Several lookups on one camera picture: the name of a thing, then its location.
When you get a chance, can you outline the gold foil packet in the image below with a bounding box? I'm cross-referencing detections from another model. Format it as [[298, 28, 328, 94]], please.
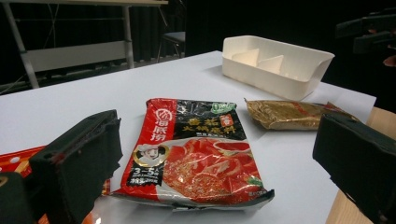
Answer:
[[244, 97, 359, 131]]

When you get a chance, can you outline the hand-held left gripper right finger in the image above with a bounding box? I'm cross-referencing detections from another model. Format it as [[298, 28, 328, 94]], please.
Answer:
[[312, 112, 396, 224]]

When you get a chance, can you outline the red and black soup base packet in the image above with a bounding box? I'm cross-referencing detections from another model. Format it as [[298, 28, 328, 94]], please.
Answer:
[[110, 97, 276, 213]]

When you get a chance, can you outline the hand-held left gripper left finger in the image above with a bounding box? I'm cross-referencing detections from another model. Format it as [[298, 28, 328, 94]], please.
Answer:
[[28, 108, 123, 224]]

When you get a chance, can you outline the white plastic divided bin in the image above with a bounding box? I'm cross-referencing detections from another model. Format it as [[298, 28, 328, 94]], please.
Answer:
[[221, 35, 335, 102]]

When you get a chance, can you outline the orange snack packet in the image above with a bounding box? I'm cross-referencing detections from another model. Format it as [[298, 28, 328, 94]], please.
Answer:
[[0, 145, 111, 224]]

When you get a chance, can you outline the dark chair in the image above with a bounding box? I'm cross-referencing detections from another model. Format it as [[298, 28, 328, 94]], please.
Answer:
[[157, 31, 187, 63]]

